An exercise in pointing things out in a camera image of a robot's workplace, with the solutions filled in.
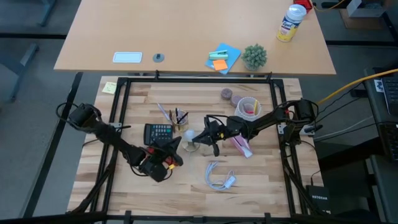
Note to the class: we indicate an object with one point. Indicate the beige desk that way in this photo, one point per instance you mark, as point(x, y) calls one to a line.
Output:
point(186, 28)

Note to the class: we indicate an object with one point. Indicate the lavender pen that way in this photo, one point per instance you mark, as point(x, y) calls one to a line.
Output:
point(163, 112)

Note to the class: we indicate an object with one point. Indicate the yellow sticky note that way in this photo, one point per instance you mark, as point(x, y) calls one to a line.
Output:
point(109, 87)

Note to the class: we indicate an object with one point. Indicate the black laptop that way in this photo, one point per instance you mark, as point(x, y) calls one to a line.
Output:
point(390, 93)

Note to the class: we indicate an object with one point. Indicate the green stapler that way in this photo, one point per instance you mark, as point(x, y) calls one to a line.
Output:
point(218, 55)

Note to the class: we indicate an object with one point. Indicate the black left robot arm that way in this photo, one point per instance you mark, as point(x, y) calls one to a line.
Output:
point(109, 135)

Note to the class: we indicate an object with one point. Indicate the cardboard box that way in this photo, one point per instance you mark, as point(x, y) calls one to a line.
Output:
point(363, 21)

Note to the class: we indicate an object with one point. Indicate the black pen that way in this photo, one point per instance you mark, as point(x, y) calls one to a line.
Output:
point(183, 117)
point(177, 115)

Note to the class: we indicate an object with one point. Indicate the red object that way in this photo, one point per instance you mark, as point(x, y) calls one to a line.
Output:
point(304, 3)

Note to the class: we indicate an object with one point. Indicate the black calculator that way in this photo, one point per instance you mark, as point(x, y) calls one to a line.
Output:
point(158, 133)

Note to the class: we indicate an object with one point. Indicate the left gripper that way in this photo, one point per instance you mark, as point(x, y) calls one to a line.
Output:
point(160, 157)

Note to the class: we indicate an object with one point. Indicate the small potted green plant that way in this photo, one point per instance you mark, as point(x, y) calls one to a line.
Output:
point(254, 57)

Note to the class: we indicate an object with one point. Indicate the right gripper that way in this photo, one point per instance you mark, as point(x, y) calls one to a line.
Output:
point(217, 129)

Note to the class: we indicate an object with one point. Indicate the brown pen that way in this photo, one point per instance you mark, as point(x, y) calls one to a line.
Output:
point(170, 115)

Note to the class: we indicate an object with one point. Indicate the grey round desk grommet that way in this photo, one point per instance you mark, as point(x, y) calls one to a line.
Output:
point(158, 58)

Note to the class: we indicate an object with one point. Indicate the black Netgear router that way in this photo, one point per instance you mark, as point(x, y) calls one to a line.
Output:
point(318, 199)

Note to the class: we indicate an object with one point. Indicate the blue notebook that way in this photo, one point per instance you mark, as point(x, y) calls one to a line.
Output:
point(232, 51)

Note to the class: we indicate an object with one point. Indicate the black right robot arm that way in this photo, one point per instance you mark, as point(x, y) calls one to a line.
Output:
point(264, 121)

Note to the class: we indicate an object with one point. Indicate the pink box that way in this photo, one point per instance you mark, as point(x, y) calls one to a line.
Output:
point(242, 147)

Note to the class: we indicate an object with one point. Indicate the orange sticky note pad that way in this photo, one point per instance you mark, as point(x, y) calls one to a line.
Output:
point(220, 64)

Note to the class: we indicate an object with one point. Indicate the yellow pencil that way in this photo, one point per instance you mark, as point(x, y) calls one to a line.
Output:
point(255, 107)

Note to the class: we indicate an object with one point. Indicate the black metal table frame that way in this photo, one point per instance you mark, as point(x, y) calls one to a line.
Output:
point(199, 80)

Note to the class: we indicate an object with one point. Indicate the white lightbulb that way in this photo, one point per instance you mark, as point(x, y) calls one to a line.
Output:
point(189, 135)

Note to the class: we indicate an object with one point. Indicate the white rectangular card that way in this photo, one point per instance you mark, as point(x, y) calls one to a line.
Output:
point(127, 57)

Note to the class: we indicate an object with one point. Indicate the Lysol wipes canister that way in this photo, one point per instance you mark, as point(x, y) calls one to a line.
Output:
point(290, 23)

